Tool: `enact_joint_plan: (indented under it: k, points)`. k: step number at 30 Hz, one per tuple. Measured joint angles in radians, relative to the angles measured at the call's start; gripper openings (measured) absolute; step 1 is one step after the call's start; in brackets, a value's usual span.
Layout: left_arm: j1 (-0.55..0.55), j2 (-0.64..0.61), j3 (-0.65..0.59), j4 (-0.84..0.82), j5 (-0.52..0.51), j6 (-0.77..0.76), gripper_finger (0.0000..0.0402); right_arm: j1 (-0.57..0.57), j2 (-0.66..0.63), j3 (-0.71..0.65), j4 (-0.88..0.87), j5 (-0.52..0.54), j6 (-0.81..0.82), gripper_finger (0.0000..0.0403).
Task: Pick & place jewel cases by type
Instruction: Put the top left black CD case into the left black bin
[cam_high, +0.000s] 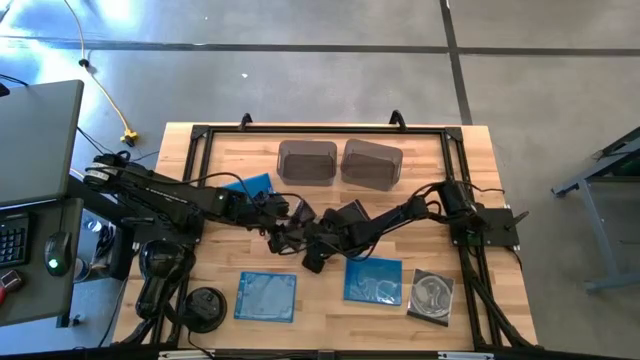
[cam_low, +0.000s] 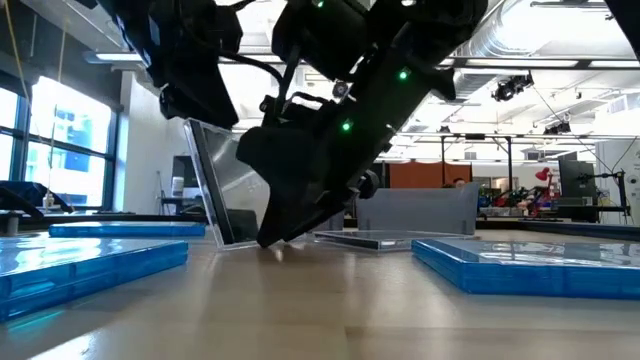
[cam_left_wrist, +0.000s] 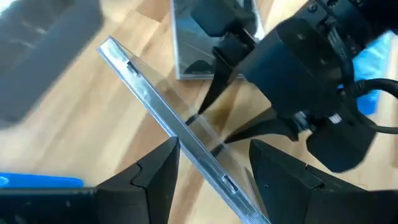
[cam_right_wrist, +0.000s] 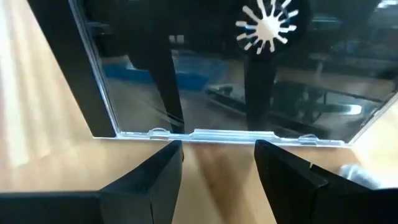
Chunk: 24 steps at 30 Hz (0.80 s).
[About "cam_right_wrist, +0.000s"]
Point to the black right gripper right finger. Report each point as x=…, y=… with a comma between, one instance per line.
x=292, y=193

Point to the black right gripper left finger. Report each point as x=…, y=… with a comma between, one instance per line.
x=149, y=186

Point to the thin disc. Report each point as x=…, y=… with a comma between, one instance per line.
x=217, y=93

